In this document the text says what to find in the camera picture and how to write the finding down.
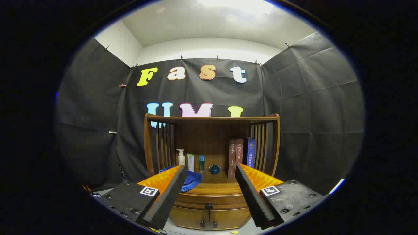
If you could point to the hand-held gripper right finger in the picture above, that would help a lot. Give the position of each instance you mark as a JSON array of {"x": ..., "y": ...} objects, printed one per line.
[{"x": 254, "y": 199}]

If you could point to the pale green tube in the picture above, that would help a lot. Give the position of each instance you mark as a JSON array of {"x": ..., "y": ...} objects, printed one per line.
[{"x": 191, "y": 162}]

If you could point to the teal bottle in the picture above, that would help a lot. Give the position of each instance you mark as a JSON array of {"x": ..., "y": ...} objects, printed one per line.
[{"x": 201, "y": 163}]

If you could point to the blue towel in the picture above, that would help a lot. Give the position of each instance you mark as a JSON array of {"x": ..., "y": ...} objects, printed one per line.
[{"x": 192, "y": 181}]

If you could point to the wooden drawer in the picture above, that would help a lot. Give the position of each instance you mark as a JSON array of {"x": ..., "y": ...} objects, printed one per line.
[{"x": 212, "y": 199}]

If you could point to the white pump bottle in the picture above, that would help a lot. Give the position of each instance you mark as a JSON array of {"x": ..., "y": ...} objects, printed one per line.
[{"x": 181, "y": 160}]

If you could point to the wooden cabinet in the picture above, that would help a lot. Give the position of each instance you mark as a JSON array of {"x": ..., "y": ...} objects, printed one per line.
[{"x": 209, "y": 137}]

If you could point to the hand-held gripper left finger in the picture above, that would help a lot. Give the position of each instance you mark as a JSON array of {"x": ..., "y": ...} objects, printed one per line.
[{"x": 169, "y": 199}]

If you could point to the reddish brown book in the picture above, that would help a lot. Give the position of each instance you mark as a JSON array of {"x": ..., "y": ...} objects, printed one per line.
[{"x": 239, "y": 153}]

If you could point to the black backdrop cloth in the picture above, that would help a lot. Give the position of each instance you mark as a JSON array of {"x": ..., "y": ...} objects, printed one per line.
[{"x": 294, "y": 107}]

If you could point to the blue book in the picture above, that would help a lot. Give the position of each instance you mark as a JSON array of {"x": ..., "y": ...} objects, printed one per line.
[{"x": 250, "y": 153}]

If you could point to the wooden cabinet door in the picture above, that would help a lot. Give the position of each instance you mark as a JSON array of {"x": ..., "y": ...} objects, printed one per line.
[
  {"x": 228, "y": 218},
  {"x": 189, "y": 217}
]

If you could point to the blue lidded teacup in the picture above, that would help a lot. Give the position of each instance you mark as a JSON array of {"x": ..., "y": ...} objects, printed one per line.
[{"x": 214, "y": 170}]

